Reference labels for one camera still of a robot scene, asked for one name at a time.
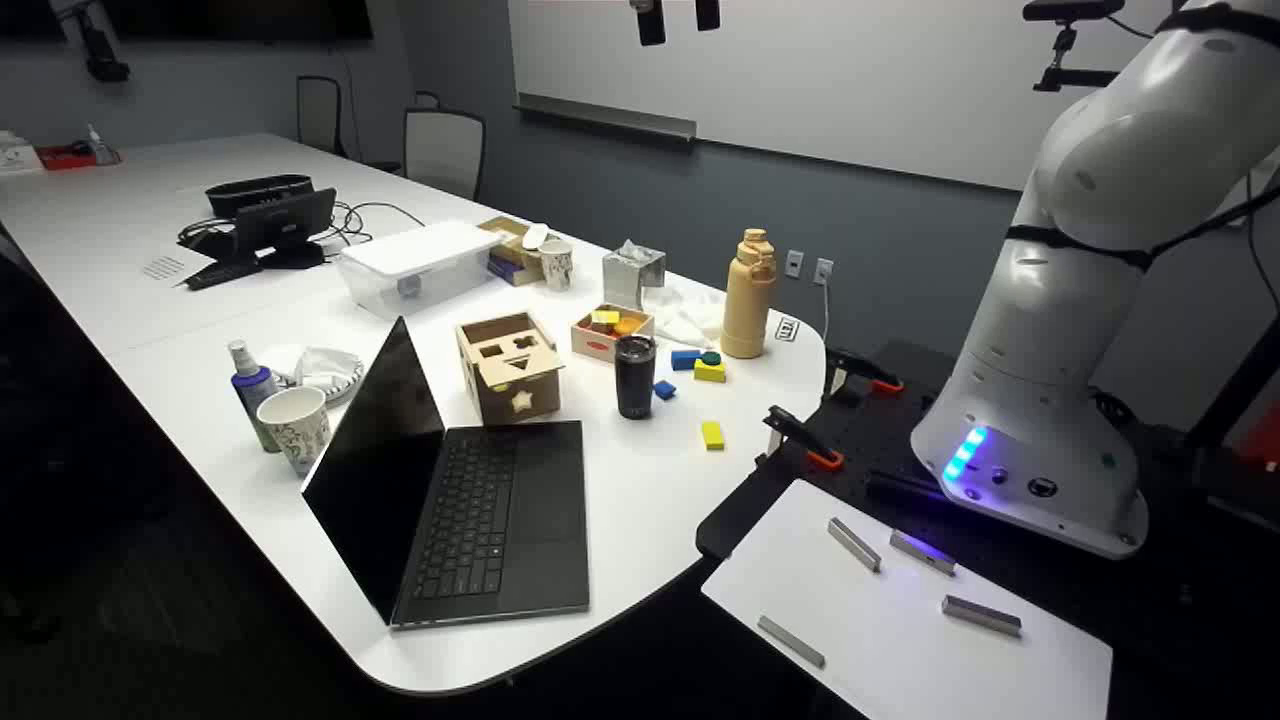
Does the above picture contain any black laptop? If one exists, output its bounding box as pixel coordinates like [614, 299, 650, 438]
[298, 310, 593, 632]

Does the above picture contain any black tumbler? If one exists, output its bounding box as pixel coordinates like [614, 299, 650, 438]
[610, 333, 660, 424]

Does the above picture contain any wooden tray with blocks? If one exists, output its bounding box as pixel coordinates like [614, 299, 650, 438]
[566, 299, 654, 363]

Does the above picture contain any clear plastic wrapper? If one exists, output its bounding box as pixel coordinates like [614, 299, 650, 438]
[646, 272, 733, 350]

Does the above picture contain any grey patterned tissue box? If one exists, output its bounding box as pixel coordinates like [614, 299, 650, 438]
[601, 237, 669, 314]

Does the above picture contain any tan water bottle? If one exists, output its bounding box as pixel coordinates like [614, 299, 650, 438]
[720, 223, 781, 363]

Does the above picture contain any white paper cup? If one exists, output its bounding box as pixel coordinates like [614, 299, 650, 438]
[535, 237, 577, 292]

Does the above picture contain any wooden shape sorter box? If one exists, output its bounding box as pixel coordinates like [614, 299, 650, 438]
[456, 310, 566, 432]

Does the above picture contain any black clamp orange tip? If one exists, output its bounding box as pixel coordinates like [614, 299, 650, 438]
[823, 348, 912, 404]
[761, 401, 846, 481]

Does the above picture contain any office chair light back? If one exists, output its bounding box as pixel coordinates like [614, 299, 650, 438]
[293, 73, 348, 154]
[399, 104, 489, 201]

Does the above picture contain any crumpled clear plastic bag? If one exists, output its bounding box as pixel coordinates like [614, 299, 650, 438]
[282, 345, 366, 409]

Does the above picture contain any patterned ceramic mug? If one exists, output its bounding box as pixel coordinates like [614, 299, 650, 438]
[253, 382, 333, 481]

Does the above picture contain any white board sheet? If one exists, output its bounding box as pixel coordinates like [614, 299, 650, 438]
[694, 475, 1114, 720]

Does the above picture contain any black conference phone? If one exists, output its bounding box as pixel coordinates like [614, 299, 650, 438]
[178, 182, 341, 292]

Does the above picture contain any black robot cart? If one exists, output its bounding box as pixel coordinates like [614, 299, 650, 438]
[691, 334, 1280, 720]

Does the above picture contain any red flat item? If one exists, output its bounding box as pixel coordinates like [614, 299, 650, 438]
[37, 134, 98, 173]

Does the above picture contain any wall whiteboard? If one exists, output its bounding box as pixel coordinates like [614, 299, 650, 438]
[505, 0, 1280, 197]

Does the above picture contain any black wall screen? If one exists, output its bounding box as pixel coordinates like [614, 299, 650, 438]
[105, 0, 375, 42]

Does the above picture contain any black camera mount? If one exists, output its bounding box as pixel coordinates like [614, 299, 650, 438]
[1020, 0, 1128, 96]

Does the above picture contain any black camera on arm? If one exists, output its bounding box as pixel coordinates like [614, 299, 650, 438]
[48, 0, 133, 88]

